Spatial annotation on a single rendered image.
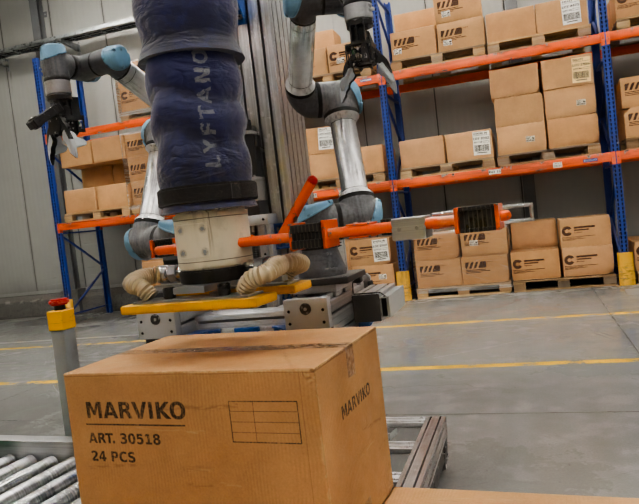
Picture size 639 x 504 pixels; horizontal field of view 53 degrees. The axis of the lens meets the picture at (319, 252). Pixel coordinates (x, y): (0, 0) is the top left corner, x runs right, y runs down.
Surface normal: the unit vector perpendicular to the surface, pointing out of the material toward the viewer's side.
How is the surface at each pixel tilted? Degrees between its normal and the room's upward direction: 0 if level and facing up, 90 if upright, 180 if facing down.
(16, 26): 90
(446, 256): 90
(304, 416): 90
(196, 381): 90
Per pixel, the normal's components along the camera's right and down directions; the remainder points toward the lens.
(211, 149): 0.43, -0.30
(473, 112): -0.30, 0.08
